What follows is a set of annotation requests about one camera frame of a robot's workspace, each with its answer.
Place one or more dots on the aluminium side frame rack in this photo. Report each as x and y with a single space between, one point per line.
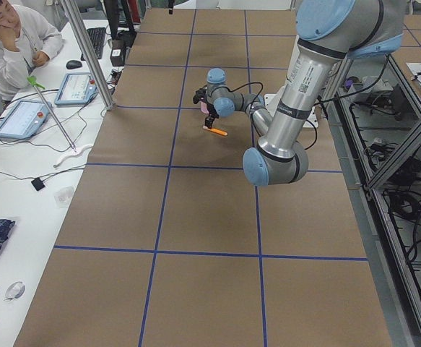
374 106

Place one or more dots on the pink mesh pen holder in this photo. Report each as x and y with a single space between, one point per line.
204 108

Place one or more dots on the orange highlighter pen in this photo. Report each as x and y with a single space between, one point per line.
216 131

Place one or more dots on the person in white shirt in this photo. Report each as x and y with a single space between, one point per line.
27 41

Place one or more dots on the aluminium frame post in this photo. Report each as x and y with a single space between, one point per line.
80 32

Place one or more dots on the small black square device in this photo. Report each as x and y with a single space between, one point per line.
38 184

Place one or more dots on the near blue teach pendant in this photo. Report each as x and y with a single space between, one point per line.
24 120

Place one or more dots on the black computer mouse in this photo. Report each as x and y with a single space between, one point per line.
73 64

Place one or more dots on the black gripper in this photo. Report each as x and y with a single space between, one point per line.
210 119

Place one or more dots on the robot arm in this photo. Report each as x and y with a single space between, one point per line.
328 32
222 102

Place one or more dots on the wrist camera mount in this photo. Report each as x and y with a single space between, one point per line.
200 96

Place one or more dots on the blue teach pendant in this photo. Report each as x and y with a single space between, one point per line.
76 89
24 120

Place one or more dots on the black keyboard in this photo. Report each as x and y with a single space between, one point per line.
97 39

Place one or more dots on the metal rod green clip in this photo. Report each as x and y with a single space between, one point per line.
38 88

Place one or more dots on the far blue teach pendant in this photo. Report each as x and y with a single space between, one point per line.
76 89

